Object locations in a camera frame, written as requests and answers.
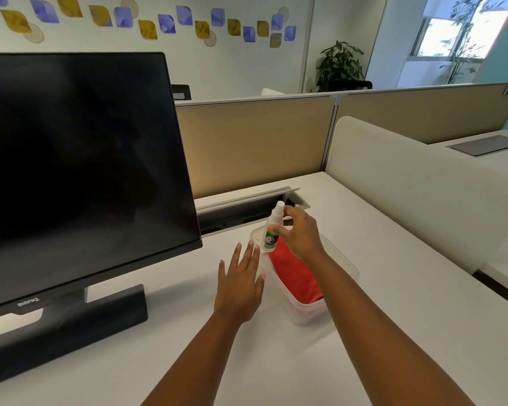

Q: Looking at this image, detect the person's right hand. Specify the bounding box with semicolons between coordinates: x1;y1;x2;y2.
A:
268;206;326;263

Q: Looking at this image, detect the person's left hand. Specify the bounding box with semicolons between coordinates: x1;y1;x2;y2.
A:
213;240;266;325

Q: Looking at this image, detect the small white spray bottle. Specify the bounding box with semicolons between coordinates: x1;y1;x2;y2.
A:
263;201;285;253

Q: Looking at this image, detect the person's right forearm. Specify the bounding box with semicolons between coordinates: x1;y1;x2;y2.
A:
308;249;477;406

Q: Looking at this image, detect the person's left forearm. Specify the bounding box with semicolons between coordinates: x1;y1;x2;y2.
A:
141;310;243;406

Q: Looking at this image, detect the red cloth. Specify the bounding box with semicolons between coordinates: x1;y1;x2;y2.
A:
268;239;324;307

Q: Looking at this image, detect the clear plastic container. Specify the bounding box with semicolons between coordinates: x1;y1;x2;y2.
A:
251;224;360;327

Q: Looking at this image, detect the beige partition panel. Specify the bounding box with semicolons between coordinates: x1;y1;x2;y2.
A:
174;96;338;200
336;82;508;145

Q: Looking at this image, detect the white desk divider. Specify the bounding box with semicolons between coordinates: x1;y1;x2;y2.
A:
324;116;508;276

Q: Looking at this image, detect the black office chair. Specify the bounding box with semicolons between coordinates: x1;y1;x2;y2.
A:
329;80;373;92

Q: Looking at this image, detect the green potted plant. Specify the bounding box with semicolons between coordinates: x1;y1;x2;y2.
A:
315;41;365;93

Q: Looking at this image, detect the black computer monitor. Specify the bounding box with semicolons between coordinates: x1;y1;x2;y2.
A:
0;52;203;377

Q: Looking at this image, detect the window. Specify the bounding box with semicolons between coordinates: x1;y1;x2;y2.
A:
411;0;508;62

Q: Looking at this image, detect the tall bamboo plant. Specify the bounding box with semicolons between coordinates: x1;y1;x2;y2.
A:
439;0;494;84

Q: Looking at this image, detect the desk cable tray with lid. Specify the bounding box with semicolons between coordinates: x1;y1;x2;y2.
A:
194;187;311;237

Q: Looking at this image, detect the grey desk cable cover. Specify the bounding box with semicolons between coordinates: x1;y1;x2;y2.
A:
446;135;508;157

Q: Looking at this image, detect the row of leaf wall decals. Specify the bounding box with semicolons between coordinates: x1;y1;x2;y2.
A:
0;0;298;49

